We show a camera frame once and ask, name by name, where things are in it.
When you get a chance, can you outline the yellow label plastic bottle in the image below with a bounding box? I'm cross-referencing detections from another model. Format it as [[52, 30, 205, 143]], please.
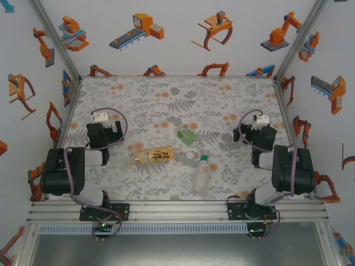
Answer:
[[135, 146, 181, 167]]

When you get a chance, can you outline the light green label bottle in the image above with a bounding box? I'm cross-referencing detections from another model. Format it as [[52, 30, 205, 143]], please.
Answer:
[[176, 125, 199, 146]]

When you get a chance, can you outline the clear bottle dark green label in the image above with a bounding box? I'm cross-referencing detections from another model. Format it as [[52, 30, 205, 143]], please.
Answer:
[[192, 154, 211, 195]]

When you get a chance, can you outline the floral patterned table cover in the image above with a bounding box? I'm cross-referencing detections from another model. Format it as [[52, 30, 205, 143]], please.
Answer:
[[57, 77, 307, 202]]

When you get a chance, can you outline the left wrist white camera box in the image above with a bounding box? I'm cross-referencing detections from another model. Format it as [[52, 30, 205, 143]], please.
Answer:
[[91, 110, 109, 123]]

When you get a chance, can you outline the aluminium side rail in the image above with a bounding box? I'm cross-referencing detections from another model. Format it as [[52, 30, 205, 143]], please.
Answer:
[[52, 78, 83, 150], [273, 79, 316, 201]]

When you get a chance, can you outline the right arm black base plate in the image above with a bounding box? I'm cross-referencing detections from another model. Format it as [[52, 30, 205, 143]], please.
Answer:
[[226, 199, 278, 222]]

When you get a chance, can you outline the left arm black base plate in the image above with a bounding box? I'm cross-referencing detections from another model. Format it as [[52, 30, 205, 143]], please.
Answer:
[[79, 203, 131, 222]]

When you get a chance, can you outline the aluminium table edge rail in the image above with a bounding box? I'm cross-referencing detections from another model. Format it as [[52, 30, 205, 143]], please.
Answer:
[[79, 74, 276, 80]]

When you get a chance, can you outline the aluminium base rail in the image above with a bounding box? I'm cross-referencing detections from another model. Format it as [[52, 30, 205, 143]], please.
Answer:
[[26, 199, 330, 224]]

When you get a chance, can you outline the aluminium frame post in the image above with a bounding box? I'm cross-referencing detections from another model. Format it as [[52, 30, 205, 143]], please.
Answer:
[[273, 0, 330, 84], [28, 0, 83, 84]]

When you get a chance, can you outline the grey slotted cable duct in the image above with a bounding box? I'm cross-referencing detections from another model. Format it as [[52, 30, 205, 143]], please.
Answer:
[[37, 223, 250, 236]]

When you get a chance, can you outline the aluminium frame leg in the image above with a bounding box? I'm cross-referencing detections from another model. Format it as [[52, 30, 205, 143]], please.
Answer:
[[314, 221, 342, 266], [17, 223, 40, 266]]

